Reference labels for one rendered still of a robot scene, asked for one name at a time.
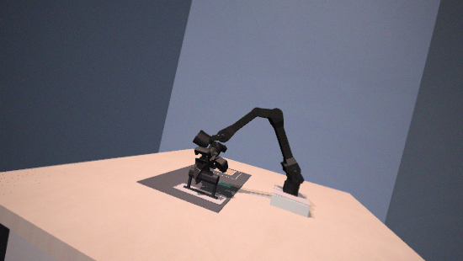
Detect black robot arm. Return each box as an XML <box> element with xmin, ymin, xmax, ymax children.
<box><xmin>193</xmin><ymin>107</ymin><xmax>305</xmax><ymax>197</ymax></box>

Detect beige square tile with dark centre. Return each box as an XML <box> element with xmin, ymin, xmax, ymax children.
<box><xmin>214</xmin><ymin>168</ymin><xmax>237</xmax><ymax>176</ymax></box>

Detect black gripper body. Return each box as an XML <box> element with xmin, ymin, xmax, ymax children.
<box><xmin>194</xmin><ymin>146</ymin><xmax>218</xmax><ymax>173</ymax></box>

